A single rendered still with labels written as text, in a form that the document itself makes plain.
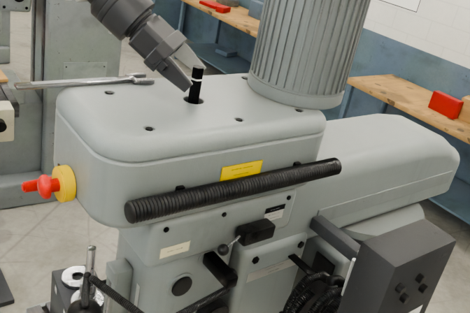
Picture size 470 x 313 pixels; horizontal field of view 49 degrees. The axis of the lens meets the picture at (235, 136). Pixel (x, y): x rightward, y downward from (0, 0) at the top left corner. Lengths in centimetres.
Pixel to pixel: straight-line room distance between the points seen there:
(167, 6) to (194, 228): 755
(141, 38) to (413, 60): 486
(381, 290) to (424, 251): 11
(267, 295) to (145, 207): 51
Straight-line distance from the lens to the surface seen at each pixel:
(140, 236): 91
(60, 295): 159
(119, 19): 89
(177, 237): 90
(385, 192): 133
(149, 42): 88
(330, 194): 116
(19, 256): 353
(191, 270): 102
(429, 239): 105
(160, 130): 79
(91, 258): 144
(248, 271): 109
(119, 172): 77
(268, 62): 100
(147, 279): 102
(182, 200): 80
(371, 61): 592
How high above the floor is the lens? 223
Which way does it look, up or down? 25 degrees down
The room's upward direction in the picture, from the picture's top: 12 degrees clockwise
